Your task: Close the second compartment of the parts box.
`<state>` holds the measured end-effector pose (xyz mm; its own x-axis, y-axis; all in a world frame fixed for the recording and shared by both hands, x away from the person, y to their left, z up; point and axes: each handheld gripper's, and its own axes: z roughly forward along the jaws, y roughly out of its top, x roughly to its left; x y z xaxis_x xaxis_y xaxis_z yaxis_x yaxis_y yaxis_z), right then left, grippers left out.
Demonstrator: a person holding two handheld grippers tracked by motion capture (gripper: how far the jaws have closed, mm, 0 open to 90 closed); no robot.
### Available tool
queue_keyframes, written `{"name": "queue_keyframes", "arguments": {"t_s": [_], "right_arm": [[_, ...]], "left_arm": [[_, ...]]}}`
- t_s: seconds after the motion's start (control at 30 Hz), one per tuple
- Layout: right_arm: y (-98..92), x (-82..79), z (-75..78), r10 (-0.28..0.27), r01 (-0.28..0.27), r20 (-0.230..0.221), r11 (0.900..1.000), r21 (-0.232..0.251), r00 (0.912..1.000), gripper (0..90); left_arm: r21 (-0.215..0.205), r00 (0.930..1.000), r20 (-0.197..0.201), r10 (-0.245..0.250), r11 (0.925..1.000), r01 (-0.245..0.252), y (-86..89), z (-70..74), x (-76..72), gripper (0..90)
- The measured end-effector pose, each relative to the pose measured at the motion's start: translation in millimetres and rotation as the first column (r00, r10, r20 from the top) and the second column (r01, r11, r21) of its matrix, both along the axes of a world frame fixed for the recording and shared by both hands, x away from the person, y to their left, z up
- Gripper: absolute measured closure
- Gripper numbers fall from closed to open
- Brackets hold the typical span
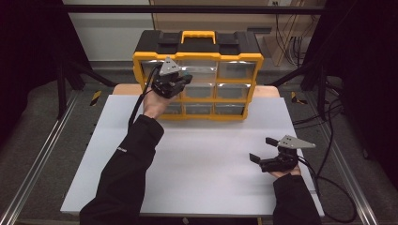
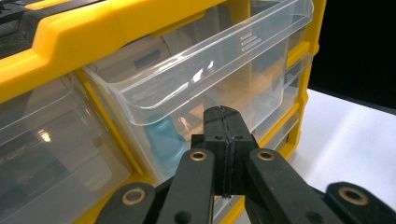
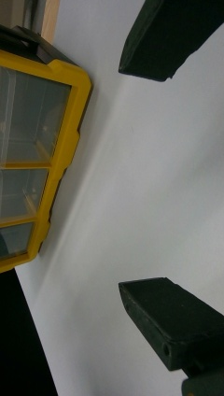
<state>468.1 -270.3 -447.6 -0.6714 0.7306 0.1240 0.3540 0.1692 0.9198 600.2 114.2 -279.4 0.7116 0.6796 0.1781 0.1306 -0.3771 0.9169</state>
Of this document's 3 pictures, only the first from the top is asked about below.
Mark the black metal stand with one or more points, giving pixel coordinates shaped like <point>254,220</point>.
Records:
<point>321,93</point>
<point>61,93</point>

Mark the wooden table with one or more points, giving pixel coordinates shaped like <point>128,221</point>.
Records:
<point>125,90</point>

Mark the yellow and black organizer cabinet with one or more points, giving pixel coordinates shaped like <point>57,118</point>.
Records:
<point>200,47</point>

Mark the black metal crossbar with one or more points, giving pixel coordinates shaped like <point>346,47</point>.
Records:
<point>125,8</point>

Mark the yellow black hazard tape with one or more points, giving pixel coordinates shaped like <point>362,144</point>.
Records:
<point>96,97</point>
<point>297,98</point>

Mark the white table cover sheet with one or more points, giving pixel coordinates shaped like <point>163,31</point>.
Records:
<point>212,175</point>

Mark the clear plastic drawer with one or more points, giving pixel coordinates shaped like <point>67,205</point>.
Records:
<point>203,70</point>

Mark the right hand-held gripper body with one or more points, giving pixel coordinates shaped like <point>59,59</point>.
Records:
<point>286,156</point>

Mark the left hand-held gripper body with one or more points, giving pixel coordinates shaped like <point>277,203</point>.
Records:
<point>167,84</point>

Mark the black curtain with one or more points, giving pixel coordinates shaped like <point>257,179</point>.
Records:
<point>25,47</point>
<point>369,62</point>

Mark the person's right hand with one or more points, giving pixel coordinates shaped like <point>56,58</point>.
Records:
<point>286,173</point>

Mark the person's left hand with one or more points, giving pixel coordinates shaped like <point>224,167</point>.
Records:
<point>155,106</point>

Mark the set of clear cabinet drawers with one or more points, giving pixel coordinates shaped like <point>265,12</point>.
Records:
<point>236,69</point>

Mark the light wooden furniture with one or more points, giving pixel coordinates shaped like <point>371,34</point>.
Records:
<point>237,22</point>

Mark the aluminium floor rail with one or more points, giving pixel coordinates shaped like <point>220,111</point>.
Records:
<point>40,153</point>
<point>344,168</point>

